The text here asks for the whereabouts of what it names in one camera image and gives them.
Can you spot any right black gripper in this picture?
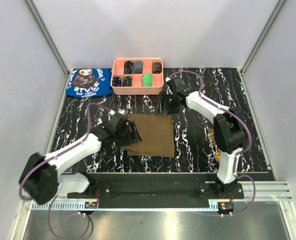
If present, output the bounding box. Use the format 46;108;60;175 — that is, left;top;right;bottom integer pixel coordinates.
157;92;180;116

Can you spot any brown cloth napkin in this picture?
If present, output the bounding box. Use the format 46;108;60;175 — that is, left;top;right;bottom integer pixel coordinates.
124;113;175;158

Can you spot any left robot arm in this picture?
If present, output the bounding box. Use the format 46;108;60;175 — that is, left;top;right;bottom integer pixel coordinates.
19;112;142;205

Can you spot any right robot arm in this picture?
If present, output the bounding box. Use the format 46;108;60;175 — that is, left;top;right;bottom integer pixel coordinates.
160;77;252;198

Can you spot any green rolled sock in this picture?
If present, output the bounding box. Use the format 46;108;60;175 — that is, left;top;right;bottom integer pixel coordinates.
142;73;153;87

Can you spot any dark patterned rolled sock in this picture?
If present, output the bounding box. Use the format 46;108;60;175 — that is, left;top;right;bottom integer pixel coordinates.
152;62;162;74

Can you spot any pink compartment tray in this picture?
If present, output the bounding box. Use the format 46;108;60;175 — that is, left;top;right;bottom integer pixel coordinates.
110;58;164;95

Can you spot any grey rolled sock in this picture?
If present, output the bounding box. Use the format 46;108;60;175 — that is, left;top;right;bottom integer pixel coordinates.
133;60;143;74

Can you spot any black blue rolled sock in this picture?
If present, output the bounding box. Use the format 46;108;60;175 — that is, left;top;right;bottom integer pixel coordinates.
112;75;122;87

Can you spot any black marble pattern mat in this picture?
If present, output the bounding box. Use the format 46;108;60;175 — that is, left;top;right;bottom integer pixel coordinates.
51;67;274;181

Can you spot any black yellow rolled sock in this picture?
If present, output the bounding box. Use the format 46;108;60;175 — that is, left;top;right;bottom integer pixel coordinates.
124;60;133;74

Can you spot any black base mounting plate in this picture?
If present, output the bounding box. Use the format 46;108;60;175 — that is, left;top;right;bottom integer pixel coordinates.
68;173;244;209

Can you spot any blue printed t-shirt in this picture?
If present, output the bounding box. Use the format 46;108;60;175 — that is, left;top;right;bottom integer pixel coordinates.
65;68;113;99

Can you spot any gold spoon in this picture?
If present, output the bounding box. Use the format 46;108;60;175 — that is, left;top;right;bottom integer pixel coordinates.
214;150;221;163

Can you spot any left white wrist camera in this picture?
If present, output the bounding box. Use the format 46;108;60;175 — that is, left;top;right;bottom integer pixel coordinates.
108;109;128;119

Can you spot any left aluminium frame post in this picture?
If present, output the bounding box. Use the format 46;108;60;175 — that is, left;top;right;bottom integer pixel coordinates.
22;0;70;75

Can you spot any aluminium frame post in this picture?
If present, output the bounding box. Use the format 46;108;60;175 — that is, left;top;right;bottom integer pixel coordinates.
240;0;288;74
22;0;70;75

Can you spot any right aluminium frame post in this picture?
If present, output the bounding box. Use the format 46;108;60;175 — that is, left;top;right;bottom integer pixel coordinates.
240;0;288;74

